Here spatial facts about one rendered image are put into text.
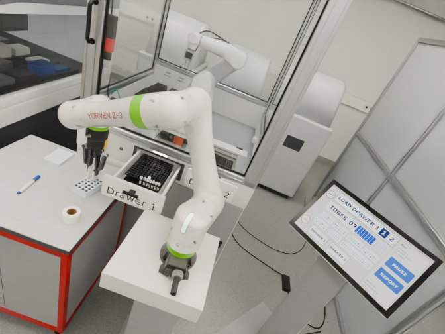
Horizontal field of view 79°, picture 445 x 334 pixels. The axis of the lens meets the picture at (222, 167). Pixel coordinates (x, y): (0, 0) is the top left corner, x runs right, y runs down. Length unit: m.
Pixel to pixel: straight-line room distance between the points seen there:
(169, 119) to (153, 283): 0.57
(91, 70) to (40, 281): 0.99
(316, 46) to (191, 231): 0.88
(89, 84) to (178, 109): 0.78
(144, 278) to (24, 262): 0.58
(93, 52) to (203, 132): 0.71
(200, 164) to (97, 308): 1.22
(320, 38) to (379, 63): 3.51
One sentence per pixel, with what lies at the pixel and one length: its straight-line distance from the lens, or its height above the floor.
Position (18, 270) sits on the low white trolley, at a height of 0.49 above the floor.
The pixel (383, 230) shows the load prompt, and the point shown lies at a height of 1.16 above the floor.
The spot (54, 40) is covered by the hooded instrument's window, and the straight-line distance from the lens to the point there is 1.96.
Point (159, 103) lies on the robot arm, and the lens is 0.85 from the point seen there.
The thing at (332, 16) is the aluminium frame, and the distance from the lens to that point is 1.26.
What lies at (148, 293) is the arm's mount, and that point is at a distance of 1.05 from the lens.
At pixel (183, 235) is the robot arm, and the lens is 0.98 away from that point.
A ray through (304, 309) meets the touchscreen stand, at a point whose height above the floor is 0.56.
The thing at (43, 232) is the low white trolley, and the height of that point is 0.76.
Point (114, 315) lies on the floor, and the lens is 1.94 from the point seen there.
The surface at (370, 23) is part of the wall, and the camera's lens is 4.63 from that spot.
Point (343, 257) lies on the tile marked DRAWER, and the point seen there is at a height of 1.01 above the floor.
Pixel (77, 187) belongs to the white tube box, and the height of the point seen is 0.80.
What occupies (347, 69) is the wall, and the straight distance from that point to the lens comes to 4.62.
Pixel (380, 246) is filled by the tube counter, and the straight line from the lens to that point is 1.35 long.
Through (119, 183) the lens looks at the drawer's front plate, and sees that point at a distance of 1.28.
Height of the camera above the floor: 1.72
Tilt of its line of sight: 30 degrees down
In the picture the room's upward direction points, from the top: 23 degrees clockwise
